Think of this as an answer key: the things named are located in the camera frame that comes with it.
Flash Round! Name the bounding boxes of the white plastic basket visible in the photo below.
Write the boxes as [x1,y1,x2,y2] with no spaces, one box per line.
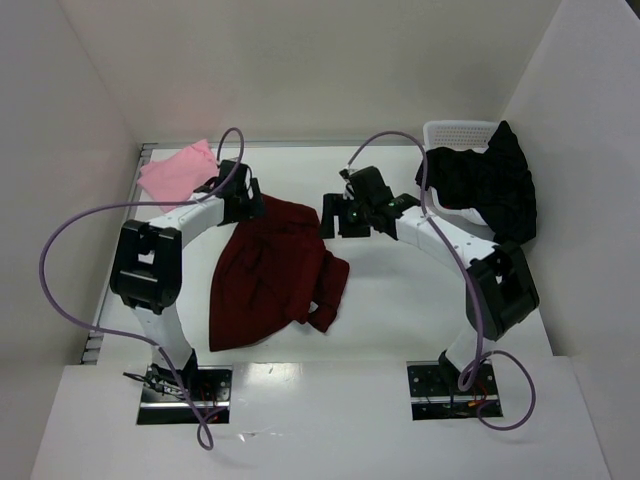
[423,120,499,227]

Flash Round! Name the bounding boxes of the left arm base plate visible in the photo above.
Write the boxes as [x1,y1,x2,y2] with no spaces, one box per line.
[126,366,233,426]

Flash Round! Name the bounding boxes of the pink folded t shirt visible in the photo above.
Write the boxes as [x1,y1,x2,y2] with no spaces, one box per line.
[137,139,219,202]

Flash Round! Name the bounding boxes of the black t shirt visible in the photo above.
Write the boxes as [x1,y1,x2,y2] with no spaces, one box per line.
[415,120,537,244]

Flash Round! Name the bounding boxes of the dark red t shirt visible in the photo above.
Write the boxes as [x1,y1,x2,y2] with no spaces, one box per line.
[208,195,350,352]

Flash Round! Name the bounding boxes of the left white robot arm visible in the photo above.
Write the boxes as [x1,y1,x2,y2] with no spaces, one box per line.
[110,160,265,397]

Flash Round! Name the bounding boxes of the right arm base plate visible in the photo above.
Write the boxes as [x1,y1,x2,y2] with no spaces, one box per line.
[407,362,503,421]

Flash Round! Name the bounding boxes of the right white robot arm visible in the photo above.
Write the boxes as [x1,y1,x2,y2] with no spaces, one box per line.
[320,166,540,391]

